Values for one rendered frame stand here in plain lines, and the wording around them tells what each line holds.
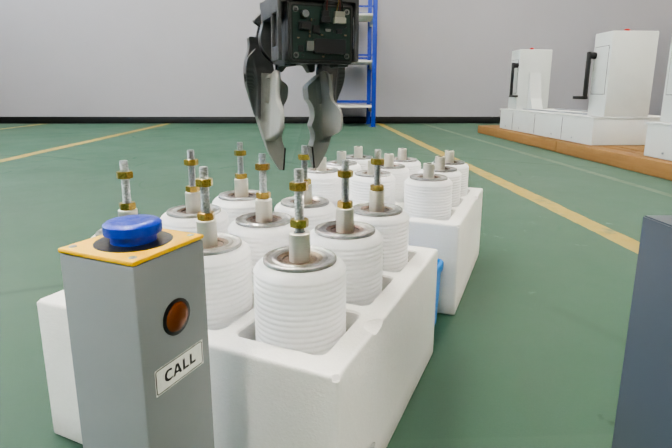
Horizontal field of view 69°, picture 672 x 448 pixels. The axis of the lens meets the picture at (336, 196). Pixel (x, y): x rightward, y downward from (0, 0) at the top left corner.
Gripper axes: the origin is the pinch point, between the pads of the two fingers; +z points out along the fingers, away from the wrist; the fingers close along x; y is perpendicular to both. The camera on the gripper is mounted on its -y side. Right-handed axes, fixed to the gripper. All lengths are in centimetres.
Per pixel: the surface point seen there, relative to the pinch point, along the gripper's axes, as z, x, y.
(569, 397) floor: 36, 39, 2
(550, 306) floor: 36, 60, -22
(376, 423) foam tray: 29.6, 7.5, 4.2
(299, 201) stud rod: 4.6, 0.0, 1.1
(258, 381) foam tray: 20.4, -5.7, 5.8
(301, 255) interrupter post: 10.0, -0.1, 1.8
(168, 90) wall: -6, 23, -651
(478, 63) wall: -43, 415, -518
